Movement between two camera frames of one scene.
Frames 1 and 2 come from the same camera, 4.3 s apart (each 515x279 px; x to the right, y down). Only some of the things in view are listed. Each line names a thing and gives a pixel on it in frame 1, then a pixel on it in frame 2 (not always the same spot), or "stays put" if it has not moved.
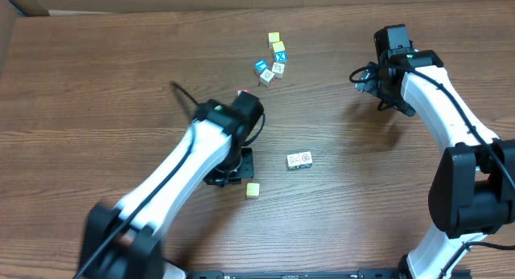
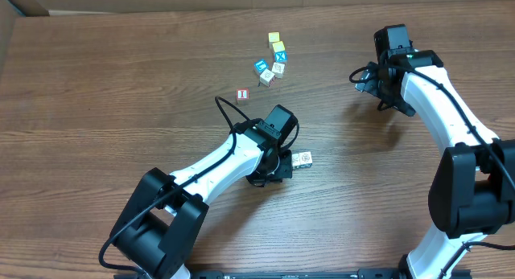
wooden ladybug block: [294, 161] stays put
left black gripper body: [244, 168] to [278, 166]
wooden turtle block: [278, 69] stays put
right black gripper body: [372, 78] stays put
